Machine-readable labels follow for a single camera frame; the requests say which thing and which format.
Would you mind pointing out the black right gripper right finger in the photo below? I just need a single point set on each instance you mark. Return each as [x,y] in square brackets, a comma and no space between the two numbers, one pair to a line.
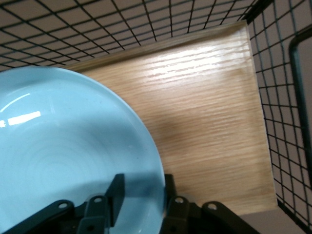
[178,214]

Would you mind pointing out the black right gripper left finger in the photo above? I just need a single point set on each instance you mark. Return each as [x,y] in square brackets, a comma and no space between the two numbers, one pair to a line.
[117,195]

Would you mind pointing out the light blue plate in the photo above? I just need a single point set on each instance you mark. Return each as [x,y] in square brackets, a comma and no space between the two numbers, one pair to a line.
[61,134]

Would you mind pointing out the wooden shelf board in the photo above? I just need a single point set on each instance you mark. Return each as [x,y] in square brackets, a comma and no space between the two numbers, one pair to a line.
[195,122]

